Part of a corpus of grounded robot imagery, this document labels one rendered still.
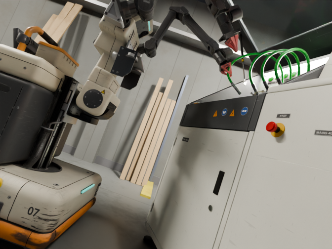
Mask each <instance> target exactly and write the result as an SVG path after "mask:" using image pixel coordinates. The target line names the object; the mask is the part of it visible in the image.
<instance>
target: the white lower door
mask: <svg viewBox="0 0 332 249"><path fill-rule="evenodd" d="M248 135H249V132H245V131H233V130H221V129H210V128H198V127H186V126H181V127H180V130H179V132H178V135H177V137H176V139H175V142H174V144H173V145H174V147H173V150H172V152H171V155H170V158H169V161H168V163H167V166H166V170H165V172H164V175H163V178H162V181H161V184H160V187H159V190H158V192H157V195H156V198H155V201H154V203H153V204H152V207H151V210H150V215H149V218H148V223H149V225H150V227H151V228H152V230H153V232H154V234H155V236H156V237H157V239H158V241H159V243H160V245H161V247H162V248H163V249H213V247H214V244H215V240H216V237H217V234H218V231H219V228H220V224H221V221H222V218H223V215H224V212H225V209H226V206H227V202H228V199H229V196H230V193H231V190H232V186H233V183H234V180H235V177H236V174H237V170H238V167H239V164H240V161H241V158H242V154H243V151H244V148H245V145H246V141H247V138H248Z"/></svg>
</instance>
